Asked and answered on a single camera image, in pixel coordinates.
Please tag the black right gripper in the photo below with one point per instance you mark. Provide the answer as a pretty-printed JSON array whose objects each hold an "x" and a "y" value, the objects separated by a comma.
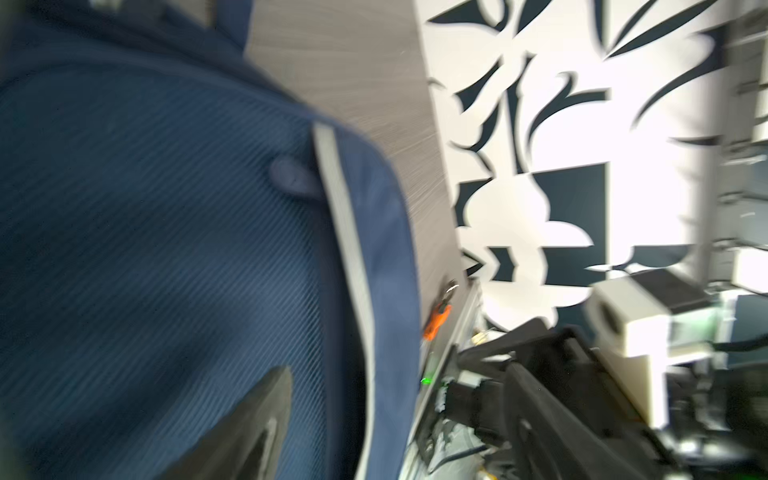
[{"x": 563, "y": 363}]

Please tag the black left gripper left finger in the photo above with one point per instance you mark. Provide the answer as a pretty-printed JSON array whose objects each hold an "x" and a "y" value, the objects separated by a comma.
[{"x": 246, "y": 443}]

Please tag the navy blue student backpack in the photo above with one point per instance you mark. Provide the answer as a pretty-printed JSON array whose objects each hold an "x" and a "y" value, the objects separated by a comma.
[{"x": 174, "y": 226}]

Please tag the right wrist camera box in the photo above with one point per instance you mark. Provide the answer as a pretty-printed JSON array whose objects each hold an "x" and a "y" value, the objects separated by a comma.
[{"x": 645, "y": 323}]

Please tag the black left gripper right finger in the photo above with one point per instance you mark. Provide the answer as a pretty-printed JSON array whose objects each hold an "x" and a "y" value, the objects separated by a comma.
[{"x": 549, "y": 442}]

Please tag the orange handled screwdriver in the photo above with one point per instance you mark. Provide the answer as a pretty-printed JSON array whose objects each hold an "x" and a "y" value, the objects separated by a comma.
[{"x": 437, "y": 318}]

